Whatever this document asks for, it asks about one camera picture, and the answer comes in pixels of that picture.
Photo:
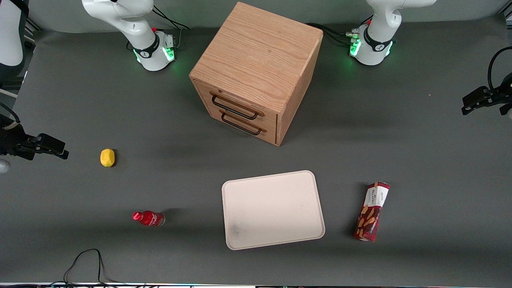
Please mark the red cookie box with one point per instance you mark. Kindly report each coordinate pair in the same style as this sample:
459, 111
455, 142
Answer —
370, 218

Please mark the wooden drawer front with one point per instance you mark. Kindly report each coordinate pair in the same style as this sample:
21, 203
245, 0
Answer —
268, 134
268, 120

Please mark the small red drink bottle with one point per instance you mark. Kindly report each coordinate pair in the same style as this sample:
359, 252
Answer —
150, 218

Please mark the beige rectangular plastic tray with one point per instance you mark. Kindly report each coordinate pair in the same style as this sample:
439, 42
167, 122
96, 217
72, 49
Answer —
272, 210

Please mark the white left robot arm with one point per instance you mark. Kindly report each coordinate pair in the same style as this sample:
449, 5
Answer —
378, 24

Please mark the yellow lemon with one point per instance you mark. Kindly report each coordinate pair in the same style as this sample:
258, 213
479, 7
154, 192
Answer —
107, 157

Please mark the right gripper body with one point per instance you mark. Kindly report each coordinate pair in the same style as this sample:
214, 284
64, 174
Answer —
12, 142

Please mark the oak wooden drawer cabinet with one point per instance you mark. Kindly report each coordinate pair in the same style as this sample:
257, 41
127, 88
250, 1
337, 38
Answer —
256, 52

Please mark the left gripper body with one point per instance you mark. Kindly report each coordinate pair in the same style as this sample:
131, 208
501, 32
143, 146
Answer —
500, 95

